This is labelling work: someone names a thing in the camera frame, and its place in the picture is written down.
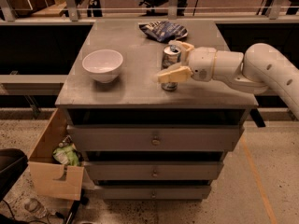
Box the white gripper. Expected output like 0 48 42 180
156 40 217 83

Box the redbull can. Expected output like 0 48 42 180
161 45 181 91

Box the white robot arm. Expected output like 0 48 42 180
154 42 299 118

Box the blue chip bag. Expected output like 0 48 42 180
138 21 188 43

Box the green snack bag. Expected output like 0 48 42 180
52 144 80 166

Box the white bowl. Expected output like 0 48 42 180
82 49 123 83

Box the grey drawer cabinet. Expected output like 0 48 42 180
56 20 257 191

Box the top grey drawer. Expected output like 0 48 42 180
67 126 244 151

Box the grey drawer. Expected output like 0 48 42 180
95 185 211 200
84 161 223 180
67 126 244 151

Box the metal railing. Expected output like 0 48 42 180
1 0 299 22

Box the middle grey drawer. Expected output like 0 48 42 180
84 161 223 180

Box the bottom grey drawer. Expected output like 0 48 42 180
95 185 211 200

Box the cardboard box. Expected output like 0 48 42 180
28 109 84 201

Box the clear plastic bottle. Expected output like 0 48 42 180
24 198 47 219

